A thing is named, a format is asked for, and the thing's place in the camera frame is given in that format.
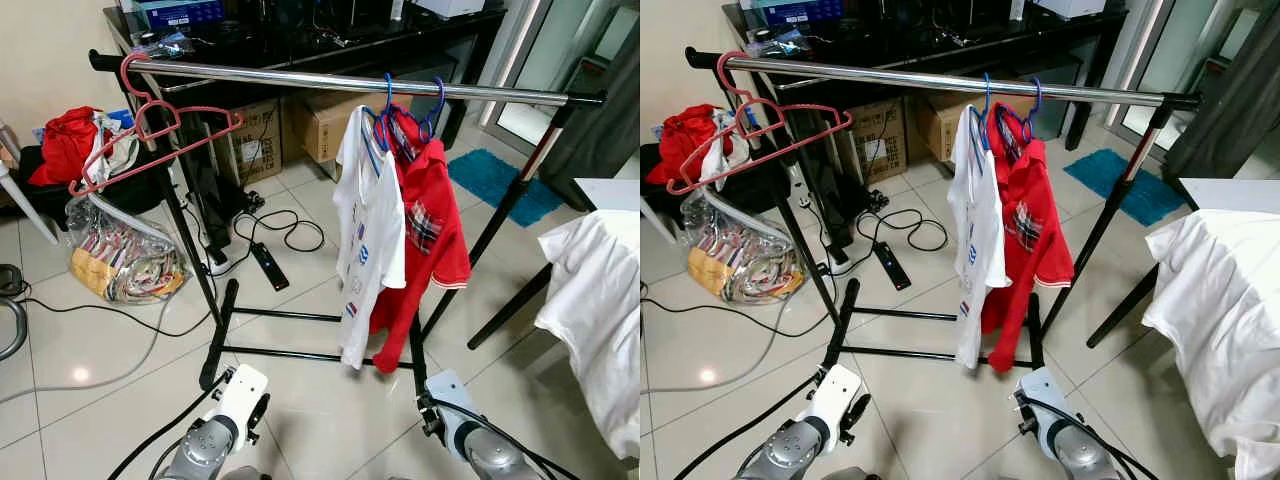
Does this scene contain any white polo shirt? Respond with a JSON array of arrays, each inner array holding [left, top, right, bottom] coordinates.
[[947, 103, 1011, 369], [333, 105, 408, 371]]

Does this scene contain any pink plastic hanger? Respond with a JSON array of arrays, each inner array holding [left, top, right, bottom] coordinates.
[[68, 52, 244, 198], [665, 50, 854, 197]]

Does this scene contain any white t-shirt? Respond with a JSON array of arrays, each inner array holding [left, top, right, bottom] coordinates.
[[535, 210, 640, 461], [1143, 208, 1280, 480]]

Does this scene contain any clear plastic bag of clothes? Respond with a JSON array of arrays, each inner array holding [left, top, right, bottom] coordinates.
[[682, 190, 811, 304], [65, 195, 191, 306]]

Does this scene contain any red crumpled cloth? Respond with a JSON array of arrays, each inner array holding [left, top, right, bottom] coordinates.
[[645, 104, 736, 186], [28, 106, 101, 188]]

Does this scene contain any dark curtain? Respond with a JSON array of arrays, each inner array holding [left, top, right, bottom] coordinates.
[[1165, 0, 1280, 181], [540, 25, 640, 186]]

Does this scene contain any teal floor mat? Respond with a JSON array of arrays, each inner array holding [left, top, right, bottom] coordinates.
[[447, 148, 566, 228], [1063, 148, 1186, 227]]

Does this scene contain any red polo shirt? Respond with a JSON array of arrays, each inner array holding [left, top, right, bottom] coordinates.
[[980, 103, 1076, 373], [370, 108, 471, 374]]

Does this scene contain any black power strip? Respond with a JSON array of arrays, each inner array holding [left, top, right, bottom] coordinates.
[[873, 241, 913, 292], [250, 241, 291, 292]]

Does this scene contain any brown cardboard box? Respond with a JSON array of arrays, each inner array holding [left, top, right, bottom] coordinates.
[[915, 92, 1036, 161], [205, 97, 283, 186], [293, 92, 411, 163], [845, 97, 909, 184]]

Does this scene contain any blue box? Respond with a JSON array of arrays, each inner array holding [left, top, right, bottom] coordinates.
[[128, 0, 226, 31], [745, 0, 846, 26]]

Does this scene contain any white box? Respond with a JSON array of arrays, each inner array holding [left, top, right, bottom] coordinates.
[[1030, 0, 1106, 19], [410, 0, 488, 19]]

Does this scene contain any black chrome clothes rack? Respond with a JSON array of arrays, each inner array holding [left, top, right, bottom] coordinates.
[[685, 47, 1202, 373], [88, 50, 607, 391]]

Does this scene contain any black desk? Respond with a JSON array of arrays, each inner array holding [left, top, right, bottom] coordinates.
[[103, 0, 509, 151], [722, 0, 1129, 151]]

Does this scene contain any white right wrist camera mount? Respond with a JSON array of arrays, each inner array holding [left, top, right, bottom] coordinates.
[[1014, 367, 1077, 431], [424, 369, 493, 428]]

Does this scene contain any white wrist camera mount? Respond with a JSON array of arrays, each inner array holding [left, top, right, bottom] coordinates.
[[1014, 367, 1077, 431], [203, 364, 271, 446], [424, 369, 493, 428], [800, 364, 871, 446]]

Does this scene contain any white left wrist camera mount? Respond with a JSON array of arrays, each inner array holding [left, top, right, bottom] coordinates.
[[800, 364, 871, 446], [203, 364, 271, 446]]

